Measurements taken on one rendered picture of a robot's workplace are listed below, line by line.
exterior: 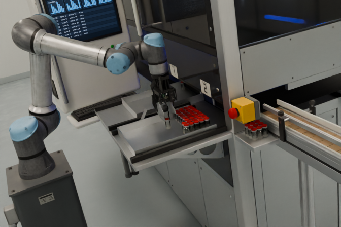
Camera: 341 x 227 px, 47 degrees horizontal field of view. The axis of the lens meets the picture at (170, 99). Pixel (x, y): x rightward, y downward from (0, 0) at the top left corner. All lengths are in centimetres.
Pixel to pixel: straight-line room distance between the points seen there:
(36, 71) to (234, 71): 80
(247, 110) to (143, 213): 147
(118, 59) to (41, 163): 60
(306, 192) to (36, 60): 117
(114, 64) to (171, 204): 151
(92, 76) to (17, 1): 456
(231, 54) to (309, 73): 38
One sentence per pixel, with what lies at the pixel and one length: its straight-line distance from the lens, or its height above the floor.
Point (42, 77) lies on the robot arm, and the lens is 171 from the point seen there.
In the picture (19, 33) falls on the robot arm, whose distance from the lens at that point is 154.
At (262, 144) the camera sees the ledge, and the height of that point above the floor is 88.
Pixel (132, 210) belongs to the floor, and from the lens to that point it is 274.
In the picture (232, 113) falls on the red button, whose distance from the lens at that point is 140.
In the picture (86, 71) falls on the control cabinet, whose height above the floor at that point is 101.
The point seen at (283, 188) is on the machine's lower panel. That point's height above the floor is 55.
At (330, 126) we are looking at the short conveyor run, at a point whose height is 96.
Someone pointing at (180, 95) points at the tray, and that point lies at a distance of 199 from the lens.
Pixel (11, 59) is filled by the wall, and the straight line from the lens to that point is 687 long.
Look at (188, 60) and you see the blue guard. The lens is 172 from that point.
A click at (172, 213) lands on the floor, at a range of 263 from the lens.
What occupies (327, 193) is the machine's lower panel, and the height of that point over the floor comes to 42.
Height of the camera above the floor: 157
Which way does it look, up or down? 21 degrees down
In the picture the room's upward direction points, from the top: 10 degrees counter-clockwise
